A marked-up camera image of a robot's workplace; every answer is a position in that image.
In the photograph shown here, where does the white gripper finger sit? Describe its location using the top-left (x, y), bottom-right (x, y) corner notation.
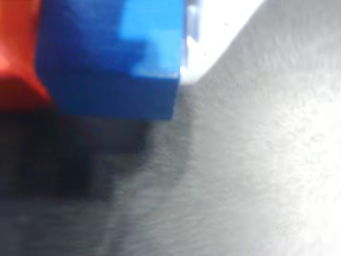
top-left (180, 0), bottom-right (265, 86)

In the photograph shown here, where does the blue cube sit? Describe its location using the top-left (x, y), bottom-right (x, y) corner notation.
top-left (35, 0), bottom-right (188, 122)

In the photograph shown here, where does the red cube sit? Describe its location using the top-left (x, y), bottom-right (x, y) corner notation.
top-left (0, 0), bottom-right (53, 109)

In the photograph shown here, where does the black table mat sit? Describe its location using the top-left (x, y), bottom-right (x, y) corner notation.
top-left (0, 0), bottom-right (341, 256)

